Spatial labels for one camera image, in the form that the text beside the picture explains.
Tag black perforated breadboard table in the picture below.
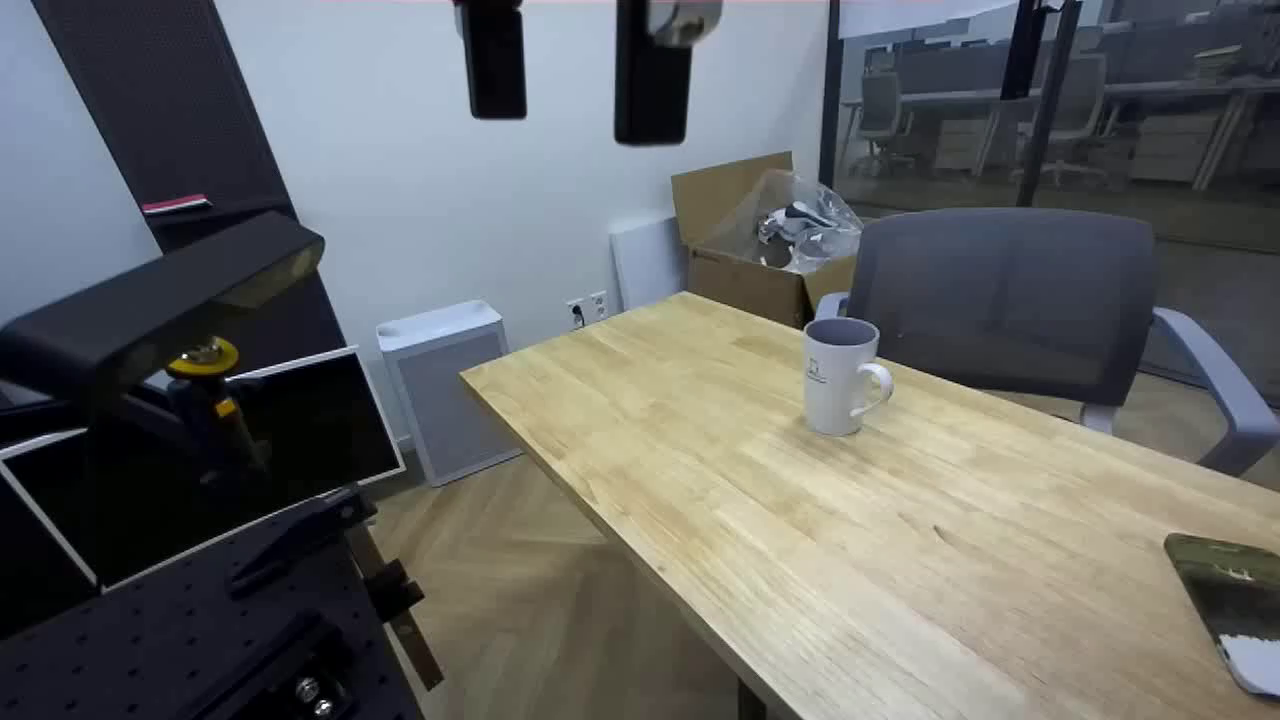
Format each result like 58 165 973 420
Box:
0 485 430 720

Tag cardboard box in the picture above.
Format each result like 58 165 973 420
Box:
669 149 860 333

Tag black panel with white frame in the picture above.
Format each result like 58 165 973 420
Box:
0 338 408 597

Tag black vertical pole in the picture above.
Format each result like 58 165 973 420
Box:
996 0 1088 211

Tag clear plastic bag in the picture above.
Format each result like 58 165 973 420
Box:
726 169 869 280

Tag white air purifier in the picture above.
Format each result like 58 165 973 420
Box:
372 297 528 489

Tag white ceramic mug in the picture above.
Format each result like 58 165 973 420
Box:
798 316 901 440

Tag office desk behind glass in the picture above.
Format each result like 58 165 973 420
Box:
1103 73 1280 197

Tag black stereo camera bar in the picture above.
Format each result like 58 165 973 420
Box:
0 208 329 403

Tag black diagonal beam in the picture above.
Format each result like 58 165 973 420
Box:
32 0 353 372

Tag white wall outlet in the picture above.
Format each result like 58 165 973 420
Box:
563 288 615 333

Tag brown metal bracket strip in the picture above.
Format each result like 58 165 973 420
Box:
348 524 448 694

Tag camera mount with yellow knob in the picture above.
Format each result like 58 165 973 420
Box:
125 333 272 495

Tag grey office chair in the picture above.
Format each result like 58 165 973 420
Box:
811 203 1280 478

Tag pink label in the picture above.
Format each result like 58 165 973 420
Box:
134 191 214 219

